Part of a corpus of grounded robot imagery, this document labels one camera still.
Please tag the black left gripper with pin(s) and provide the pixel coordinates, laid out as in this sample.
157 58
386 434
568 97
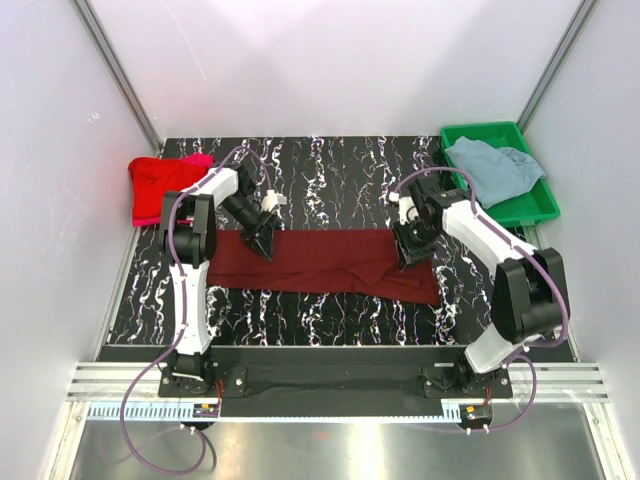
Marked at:
263 237

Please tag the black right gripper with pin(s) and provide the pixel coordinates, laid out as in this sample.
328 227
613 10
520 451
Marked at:
407 252

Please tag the dark red t-shirt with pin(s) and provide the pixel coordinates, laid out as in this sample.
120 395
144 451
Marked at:
361 261

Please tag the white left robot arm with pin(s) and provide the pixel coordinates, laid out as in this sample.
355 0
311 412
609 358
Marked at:
189 241

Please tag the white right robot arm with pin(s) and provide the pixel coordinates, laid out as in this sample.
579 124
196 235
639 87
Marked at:
529 306

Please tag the light blue t-shirt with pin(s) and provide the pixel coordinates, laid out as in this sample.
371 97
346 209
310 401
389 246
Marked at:
499 174

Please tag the green plastic bin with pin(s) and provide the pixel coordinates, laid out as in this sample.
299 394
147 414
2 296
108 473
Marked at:
533 208

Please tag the folded pink t-shirt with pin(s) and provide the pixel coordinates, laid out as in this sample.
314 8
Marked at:
200 161

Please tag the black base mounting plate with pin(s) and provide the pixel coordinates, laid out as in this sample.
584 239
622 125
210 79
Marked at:
335 385

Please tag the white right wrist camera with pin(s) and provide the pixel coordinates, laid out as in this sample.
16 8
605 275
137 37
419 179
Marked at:
407 210

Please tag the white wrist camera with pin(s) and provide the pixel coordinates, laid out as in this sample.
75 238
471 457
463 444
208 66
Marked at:
407 210
271 200

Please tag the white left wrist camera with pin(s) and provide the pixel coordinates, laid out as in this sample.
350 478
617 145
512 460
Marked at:
271 200

